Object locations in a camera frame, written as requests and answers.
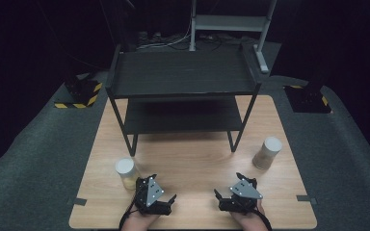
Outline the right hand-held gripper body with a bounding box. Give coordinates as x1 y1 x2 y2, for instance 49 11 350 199
218 177 264 215

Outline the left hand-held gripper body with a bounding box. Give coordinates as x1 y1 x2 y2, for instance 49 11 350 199
133 176 173 217

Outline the jar of yellow grains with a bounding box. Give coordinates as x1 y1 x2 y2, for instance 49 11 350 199
114 157 142 191

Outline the jar of brown grains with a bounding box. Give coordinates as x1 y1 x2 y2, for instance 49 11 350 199
251 136 283 171

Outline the black two-tier shelf rack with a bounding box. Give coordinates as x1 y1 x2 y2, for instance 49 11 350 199
105 42 263 158

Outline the person's left hand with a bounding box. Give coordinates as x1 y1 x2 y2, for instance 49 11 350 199
125 212 160 231

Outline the person's right hand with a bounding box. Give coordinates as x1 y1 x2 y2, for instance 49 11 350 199
230 199 270 231

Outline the grey tape strip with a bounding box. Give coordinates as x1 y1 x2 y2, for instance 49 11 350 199
66 196 88 207
296 194 318 206

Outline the black base with striped tape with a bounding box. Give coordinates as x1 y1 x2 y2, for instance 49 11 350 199
283 76 332 115
53 71 104 110

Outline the grey metal stand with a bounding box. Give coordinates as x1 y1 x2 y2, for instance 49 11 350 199
188 0 278 74

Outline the black left gripper strap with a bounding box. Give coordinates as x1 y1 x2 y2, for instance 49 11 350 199
119 196 140 231

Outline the black gripper strap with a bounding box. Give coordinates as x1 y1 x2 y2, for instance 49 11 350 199
119 196 140 231
253 205 274 231

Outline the black right gripper strap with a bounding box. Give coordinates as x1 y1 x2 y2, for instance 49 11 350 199
253 205 274 231

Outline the white cable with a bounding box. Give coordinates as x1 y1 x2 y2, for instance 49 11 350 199
137 18 194 51

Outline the black cable bundle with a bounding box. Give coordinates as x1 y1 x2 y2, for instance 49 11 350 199
197 33 254 46

